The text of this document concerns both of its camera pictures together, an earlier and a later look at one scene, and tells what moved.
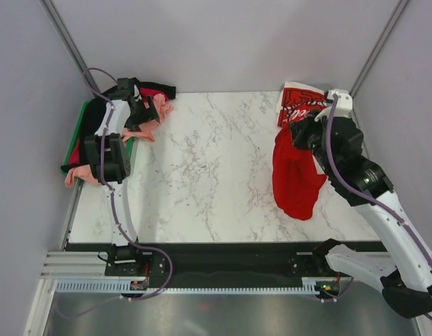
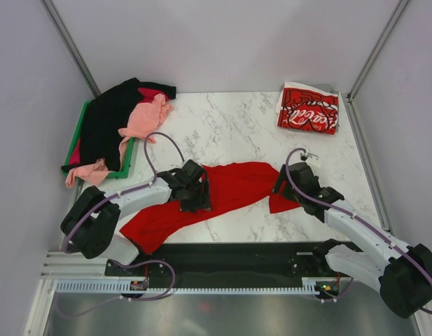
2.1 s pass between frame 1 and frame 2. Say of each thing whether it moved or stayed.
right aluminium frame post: stayed
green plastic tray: stayed
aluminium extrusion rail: stayed
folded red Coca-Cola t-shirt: stayed
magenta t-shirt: stayed
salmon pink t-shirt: stayed
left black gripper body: moved
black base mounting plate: stayed
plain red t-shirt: moved
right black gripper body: moved
